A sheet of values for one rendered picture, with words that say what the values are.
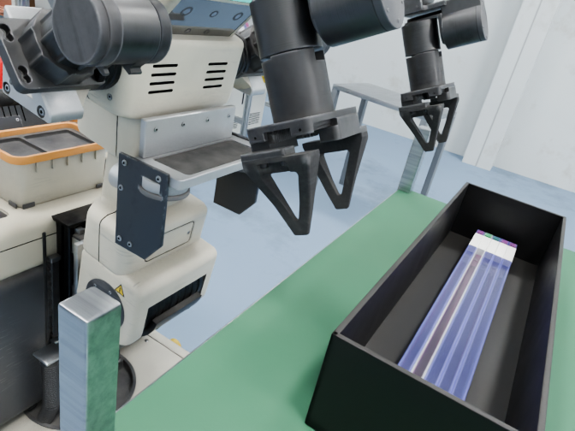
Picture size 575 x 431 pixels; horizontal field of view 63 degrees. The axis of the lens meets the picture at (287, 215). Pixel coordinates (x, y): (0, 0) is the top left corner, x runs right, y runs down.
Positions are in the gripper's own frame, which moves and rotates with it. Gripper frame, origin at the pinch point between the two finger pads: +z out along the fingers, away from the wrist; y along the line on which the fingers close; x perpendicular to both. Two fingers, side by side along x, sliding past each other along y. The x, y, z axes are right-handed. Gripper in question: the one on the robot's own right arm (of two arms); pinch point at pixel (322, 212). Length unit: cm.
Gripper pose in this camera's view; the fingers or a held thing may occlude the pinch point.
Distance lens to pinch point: 45.2
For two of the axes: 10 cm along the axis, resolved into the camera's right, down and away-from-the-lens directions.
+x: -8.4, 0.6, 5.4
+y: 5.0, -2.8, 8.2
